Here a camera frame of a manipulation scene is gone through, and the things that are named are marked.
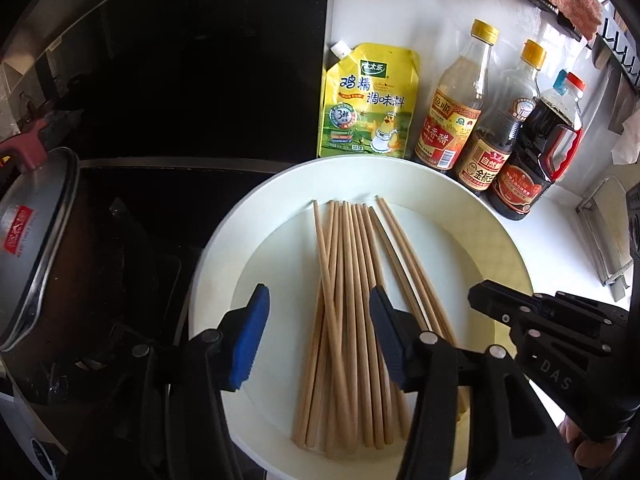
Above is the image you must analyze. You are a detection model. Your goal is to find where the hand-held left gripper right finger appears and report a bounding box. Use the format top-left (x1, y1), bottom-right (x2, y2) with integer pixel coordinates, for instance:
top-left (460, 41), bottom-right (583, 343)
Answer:
top-left (369, 285), bottom-right (583, 480)

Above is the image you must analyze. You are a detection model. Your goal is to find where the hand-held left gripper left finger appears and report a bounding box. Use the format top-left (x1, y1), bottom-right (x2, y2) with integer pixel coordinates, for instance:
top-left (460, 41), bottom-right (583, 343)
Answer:
top-left (60, 282), bottom-right (271, 480)

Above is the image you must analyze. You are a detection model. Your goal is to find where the pale cutting board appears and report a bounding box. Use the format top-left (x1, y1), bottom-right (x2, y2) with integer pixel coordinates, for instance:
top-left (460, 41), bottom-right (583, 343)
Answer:
top-left (597, 180), bottom-right (631, 281)

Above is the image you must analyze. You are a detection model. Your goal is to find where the person's right hand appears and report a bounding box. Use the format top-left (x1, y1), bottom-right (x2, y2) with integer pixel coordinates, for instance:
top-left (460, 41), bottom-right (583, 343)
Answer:
top-left (557, 417), bottom-right (626, 480)

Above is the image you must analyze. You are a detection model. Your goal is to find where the bundle of wooden chopsticks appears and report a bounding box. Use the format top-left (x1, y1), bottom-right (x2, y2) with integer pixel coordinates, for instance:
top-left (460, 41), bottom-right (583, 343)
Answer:
top-left (291, 196), bottom-right (473, 456)

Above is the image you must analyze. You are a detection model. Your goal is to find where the white crumpled cloth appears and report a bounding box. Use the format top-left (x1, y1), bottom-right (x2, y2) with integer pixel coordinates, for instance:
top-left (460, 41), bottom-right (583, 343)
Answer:
top-left (610, 110), bottom-right (640, 166)

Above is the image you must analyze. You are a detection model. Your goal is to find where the soy sauce bottle brown label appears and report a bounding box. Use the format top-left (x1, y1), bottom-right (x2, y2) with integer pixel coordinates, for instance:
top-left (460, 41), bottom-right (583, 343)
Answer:
top-left (455, 39), bottom-right (548, 197)

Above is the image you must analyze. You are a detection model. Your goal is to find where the steel cutting board rack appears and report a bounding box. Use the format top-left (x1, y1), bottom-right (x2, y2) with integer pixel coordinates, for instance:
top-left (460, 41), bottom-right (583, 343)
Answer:
top-left (575, 172), bottom-right (640, 301)

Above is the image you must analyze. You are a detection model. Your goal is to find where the black glass stove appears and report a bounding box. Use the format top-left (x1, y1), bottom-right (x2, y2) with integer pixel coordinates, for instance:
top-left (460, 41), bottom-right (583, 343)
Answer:
top-left (0, 0), bottom-right (333, 411)

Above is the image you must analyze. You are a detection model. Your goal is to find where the black wall rail with hooks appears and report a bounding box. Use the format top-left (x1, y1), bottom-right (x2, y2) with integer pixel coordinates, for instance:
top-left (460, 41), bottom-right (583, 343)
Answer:
top-left (592, 10), bottom-right (640, 93)

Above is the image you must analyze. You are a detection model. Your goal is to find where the vinegar bottle with yellow cap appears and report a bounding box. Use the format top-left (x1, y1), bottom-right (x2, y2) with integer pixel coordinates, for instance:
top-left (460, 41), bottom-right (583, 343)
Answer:
top-left (411, 19), bottom-right (501, 171)

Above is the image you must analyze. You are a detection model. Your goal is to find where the yellow seasoning pouch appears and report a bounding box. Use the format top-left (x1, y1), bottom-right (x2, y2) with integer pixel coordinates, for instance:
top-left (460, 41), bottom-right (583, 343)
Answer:
top-left (317, 40), bottom-right (421, 159)

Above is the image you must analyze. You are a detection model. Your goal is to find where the dark sauce jug red handle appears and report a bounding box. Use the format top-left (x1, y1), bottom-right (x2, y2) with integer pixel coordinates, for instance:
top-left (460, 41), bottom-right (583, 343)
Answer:
top-left (485, 71), bottom-right (586, 222)

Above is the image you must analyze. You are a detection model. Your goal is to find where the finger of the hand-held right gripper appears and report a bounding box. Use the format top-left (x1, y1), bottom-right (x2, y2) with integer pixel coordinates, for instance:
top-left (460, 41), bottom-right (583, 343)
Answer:
top-left (467, 281), bottom-right (540, 330)

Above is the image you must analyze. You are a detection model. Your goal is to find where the white round bowl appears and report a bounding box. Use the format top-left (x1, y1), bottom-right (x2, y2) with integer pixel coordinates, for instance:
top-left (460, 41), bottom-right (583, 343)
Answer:
top-left (189, 157), bottom-right (533, 480)

